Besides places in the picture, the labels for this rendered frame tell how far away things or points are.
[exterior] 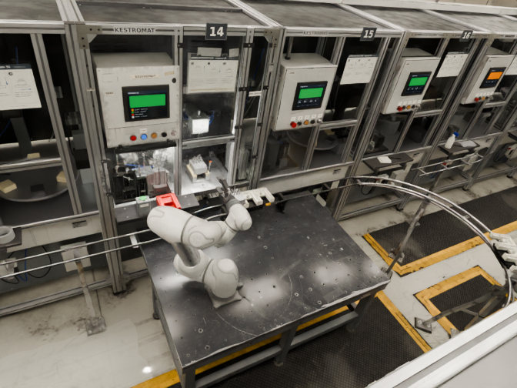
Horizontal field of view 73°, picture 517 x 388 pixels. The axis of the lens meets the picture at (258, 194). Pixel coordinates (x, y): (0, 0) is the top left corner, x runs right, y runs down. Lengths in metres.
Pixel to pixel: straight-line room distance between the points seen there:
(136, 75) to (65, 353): 1.94
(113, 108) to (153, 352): 1.71
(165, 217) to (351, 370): 1.95
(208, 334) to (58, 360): 1.20
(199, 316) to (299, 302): 0.62
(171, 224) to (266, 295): 0.97
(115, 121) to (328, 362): 2.23
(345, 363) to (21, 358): 2.26
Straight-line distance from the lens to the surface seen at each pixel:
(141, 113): 2.10
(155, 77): 2.06
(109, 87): 2.04
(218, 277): 2.05
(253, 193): 2.67
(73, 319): 3.10
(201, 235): 1.48
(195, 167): 2.62
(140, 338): 2.91
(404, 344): 3.29
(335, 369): 2.95
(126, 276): 3.01
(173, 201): 2.43
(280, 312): 2.25
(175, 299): 2.24
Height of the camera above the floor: 2.53
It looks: 38 degrees down
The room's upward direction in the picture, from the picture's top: 10 degrees clockwise
